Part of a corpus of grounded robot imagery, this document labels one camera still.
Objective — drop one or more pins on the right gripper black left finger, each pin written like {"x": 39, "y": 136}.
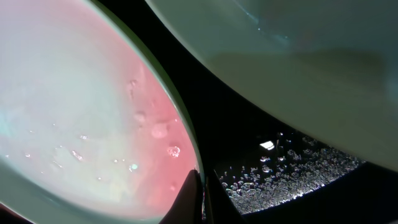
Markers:
{"x": 186, "y": 208}

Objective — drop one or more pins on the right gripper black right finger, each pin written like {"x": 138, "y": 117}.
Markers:
{"x": 219, "y": 208}

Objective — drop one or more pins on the light blue plate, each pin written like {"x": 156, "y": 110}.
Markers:
{"x": 92, "y": 128}

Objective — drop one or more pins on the round black serving tray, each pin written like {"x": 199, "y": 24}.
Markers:
{"x": 271, "y": 172}

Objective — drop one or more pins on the pale green plate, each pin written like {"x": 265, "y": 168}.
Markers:
{"x": 325, "y": 67}

